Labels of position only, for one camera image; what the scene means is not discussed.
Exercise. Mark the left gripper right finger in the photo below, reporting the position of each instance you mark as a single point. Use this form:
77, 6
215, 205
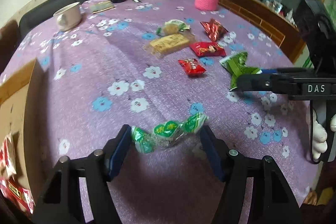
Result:
254, 189

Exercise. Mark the white mug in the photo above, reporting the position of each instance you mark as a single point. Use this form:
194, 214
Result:
68, 17

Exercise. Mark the wooden sideboard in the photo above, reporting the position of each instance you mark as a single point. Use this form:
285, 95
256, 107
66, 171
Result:
262, 21

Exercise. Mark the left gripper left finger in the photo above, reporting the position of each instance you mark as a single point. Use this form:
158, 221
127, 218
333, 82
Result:
60, 199

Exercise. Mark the pale green snack packet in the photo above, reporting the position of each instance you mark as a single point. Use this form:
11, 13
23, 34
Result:
171, 27

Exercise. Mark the red striped snack packet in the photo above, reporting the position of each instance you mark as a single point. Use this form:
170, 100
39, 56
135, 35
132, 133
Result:
214, 29

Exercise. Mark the red rectangular snack packet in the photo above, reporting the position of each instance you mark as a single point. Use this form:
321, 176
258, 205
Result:
207, 49

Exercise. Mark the green white candy packet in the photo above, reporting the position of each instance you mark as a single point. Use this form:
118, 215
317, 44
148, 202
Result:
166, 135

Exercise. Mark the yellow biscuit packet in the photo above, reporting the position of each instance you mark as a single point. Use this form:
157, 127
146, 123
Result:
161, 47

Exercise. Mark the purple floral tablecloth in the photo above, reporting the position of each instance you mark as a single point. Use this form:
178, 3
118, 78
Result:
99, 77

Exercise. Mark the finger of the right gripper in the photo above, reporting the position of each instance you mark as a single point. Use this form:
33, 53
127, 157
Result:
254, 82
288, 70

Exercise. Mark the cardboard box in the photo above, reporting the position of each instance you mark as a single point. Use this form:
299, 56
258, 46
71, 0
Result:
19, 115

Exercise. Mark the white gloved right hand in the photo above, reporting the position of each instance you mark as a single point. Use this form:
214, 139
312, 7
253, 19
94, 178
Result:
317, 135

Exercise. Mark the small red snack packet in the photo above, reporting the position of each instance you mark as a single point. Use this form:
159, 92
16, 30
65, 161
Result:
192, 67

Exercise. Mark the small card booklet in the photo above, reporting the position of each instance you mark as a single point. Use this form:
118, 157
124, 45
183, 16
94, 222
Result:
101, 6

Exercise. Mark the green foil snack packet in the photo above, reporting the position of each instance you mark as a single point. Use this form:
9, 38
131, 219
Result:
235, 65

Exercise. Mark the red white snack packet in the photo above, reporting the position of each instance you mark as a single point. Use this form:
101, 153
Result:
8, 162

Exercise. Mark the brown armchair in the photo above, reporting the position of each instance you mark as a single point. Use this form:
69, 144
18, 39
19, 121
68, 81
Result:
9, 39

